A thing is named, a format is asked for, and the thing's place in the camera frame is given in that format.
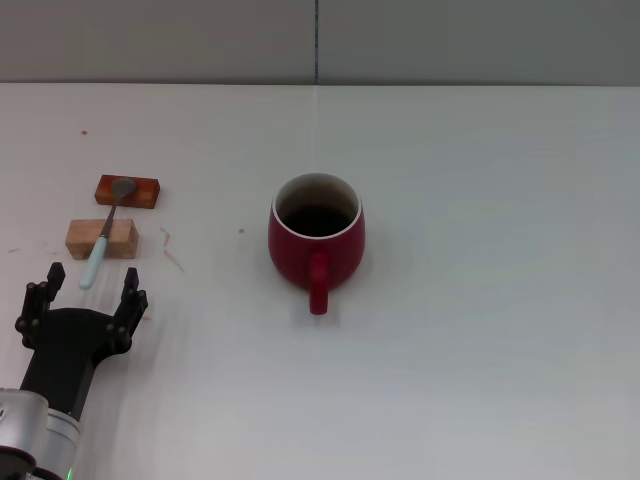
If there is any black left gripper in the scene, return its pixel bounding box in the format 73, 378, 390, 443
14, 262, 150, 421

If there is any blue handled metal spoon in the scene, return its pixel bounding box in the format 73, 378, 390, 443
79, 177, 139, 291

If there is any red ceramic cup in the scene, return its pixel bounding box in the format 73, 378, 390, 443
267, 172, 367, 316

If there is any light wooden block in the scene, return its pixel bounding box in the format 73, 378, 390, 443
65, 218, 140, 261

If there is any reddish brown wooden block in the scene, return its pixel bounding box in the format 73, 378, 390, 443
94, 174, 162, 210

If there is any dark coffee liquid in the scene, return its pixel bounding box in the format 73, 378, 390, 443
277, 203, 357, 237

